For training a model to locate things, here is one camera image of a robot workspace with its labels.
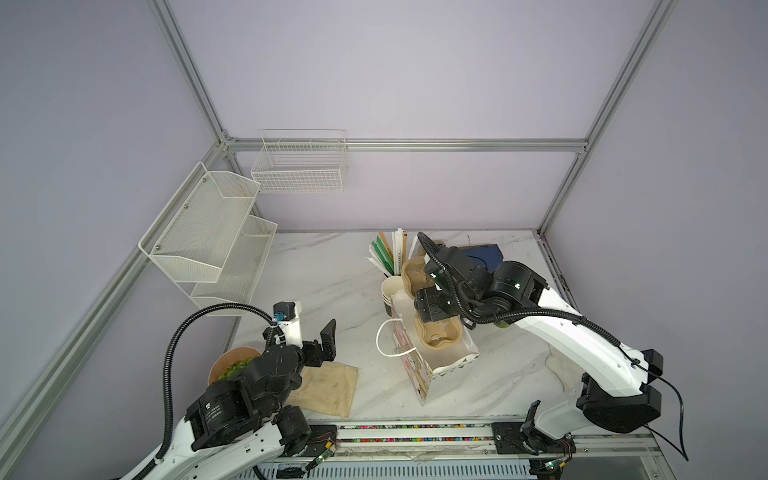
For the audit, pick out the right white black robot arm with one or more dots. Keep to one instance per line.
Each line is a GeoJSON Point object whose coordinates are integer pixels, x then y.
{"type": "Point", "coordinates": [617, 391]}

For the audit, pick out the white wire basket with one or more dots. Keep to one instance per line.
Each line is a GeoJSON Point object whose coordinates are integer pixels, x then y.
{"type": "Point", "coordinates": [293, 161]}

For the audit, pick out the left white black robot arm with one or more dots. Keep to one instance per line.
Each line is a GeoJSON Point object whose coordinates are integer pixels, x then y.
{"type": "Point", "coordinates": [243, 420]}

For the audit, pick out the white mesh shelf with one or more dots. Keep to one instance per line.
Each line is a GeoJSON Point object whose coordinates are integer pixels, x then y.
{"type": "Point", "coordinates": [242, 269]}
{"type": "Point", "coordinates": [191, 240]}

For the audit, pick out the stack of paper cups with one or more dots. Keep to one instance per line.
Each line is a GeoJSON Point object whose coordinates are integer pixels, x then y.
{"type": "Point", "coordinates": [393, 295]}

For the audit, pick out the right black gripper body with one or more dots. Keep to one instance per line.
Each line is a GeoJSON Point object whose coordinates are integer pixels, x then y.
{"type": "Point", "coordinates": [436, 307]}

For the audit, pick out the white paper gift bag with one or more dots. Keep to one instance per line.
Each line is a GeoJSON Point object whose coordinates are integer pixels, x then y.
{"type": "Point", "coordinates": [432, 374]}

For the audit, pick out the bundle of wrapped straws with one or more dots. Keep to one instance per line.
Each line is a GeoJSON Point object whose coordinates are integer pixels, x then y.
{"type": "Point", "coordinates": [389, 251]}

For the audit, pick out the upper white mesh shelf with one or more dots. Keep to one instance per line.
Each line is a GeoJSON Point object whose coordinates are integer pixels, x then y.
{"type": "Point", "coordinates": [191, 240]}

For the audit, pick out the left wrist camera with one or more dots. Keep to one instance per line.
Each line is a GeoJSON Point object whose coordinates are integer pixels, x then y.
{"type": "Point", "coordinates": [288, 329]}

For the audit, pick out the lower white mesh shelf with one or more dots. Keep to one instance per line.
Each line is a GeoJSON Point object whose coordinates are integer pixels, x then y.
{"type": "Point", "coordinates": [242, 269]}

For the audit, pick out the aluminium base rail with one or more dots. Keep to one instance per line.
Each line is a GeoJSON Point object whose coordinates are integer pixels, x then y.
{"type": "Point", "coordinates": [414, 441]}

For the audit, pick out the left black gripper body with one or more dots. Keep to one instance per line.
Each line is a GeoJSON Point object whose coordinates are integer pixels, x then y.
{"type": "Point", "coordinates": [310, 356]}

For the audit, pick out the brown bowl with greens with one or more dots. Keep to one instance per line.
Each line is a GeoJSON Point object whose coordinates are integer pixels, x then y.
{"type": "Point", "coordinates": [227, 361]}

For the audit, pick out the single brown pulp cup carrier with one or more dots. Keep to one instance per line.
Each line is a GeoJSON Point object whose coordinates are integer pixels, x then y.
{"type": "Point", "coordinates": [439, 335]}

